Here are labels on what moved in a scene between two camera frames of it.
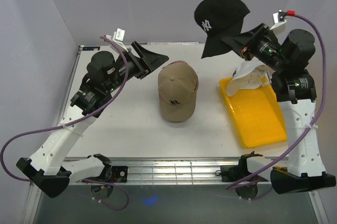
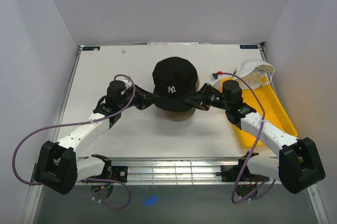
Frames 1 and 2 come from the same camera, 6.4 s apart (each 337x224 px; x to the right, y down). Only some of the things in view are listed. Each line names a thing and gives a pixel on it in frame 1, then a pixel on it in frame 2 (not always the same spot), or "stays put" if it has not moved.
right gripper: x=238 y=42 -> x=201 y=100
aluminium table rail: x=168 y=170 stays put
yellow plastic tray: x=257 y=114 stays put
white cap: x=252 y=74 stays put
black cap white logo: x=220 y=15 -> x=174 y=79
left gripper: x=148 y=62 -> x=144 y=100
